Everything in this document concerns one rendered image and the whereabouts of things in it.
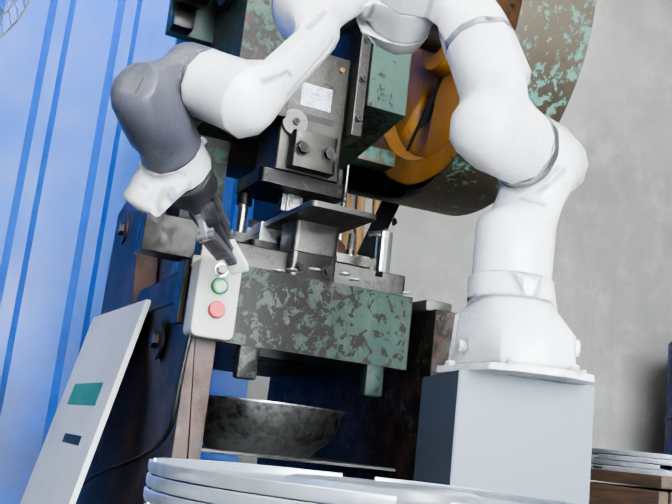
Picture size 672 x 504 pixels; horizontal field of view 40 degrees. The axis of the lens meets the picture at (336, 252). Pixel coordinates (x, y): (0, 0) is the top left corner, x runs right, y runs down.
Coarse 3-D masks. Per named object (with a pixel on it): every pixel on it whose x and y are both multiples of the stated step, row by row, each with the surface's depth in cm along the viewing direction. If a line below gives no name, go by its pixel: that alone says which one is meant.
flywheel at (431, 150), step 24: (504, 0) 207; (432, 72) 227; (408, 96) 242; (456, 96) 218; (408, 120) 239; (432, 120) 227; (384, 144) 241; (432, 144) 225; (408, 168) 226; (432, 168) 215
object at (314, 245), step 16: (304, 208) 174; (320, 208) 172; (336, 208) 173; (352, 208) 174; (272, 224) 190; (288, 224) 185; (304, 224) 183; (320, 224) 184; (336, 224) 183; (352, 224) 182; (288, 240) 184; (304, 240) 182; (320, 240) 184; (336, 240) 186; (288, 256) 182; (304, 256) 182; (320, 256) 183; (288, 272) 181; (304, 272) 181; (320, 272) 183
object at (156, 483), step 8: (152, 480) 52; (160, 480) 51; (168, 480) 50; (152, 488) 52; (160, 488) 51; (168, 488) 50; (176, 488) 49; (184, 488) 48; (192, 488) 48; (200, 488) 47; (208, 488) 47; (176, 496) 49; (184, 496) 48; (192, 496) 48; (200, 496) 47; (208, 496) 47; (216, 496) 46; (224, 496) 46; (232, 496) 46; (240, 496) 46; (248, 496) 45; (256, 496) 45; (264, 496) 45
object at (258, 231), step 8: (256, 224) 196; (264, 224) 193; (248, 232) 200; (256, 232) 195; (264, 232) 193; (272, 232) 194; (280, 232) 195; (264, 240) 193; (272, 240) 194; (280, 240) 194
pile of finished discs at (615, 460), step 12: (600, 456) 152; (612, 456) 150; (624, 456) 149; (636, 456) 148; (648, 456) 146; (660, 456) 146; (600, 468) 152; (612, 468) 150; (624, 468) 148; (636, 468) 147; (648, 468) 146; (660, 468) 153
